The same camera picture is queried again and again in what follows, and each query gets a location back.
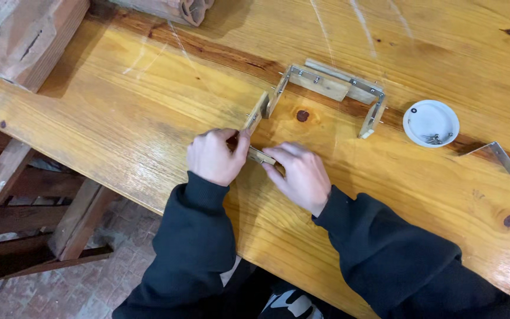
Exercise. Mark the heap of small metal screws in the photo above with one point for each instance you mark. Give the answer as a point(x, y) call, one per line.
point(435, 139)

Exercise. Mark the person's black printed trousers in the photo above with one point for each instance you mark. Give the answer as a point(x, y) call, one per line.
point(277, 297)

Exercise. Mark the wooden frame with metal brackets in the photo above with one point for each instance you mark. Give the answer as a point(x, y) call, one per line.
point(321, 84)

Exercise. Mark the person's left fingers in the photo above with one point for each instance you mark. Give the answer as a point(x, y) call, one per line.
point(237, 135)

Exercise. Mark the hollow reddish brick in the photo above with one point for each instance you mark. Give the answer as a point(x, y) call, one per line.
point(171, 9)

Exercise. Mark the person's right hand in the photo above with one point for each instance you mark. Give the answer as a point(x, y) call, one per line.
point(303, 179)

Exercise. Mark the loose metal corner bracket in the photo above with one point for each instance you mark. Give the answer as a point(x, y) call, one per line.
point(500, 156)

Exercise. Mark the dark wooden bench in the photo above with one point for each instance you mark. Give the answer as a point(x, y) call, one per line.
point(24, 212)

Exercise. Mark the person's left hand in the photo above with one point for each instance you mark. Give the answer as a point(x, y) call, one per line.
point(210, 157)

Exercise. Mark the small wooden block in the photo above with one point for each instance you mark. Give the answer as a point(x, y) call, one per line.
point(260, 156)

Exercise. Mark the white round dish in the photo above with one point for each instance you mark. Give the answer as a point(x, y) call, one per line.
point(430, 119)

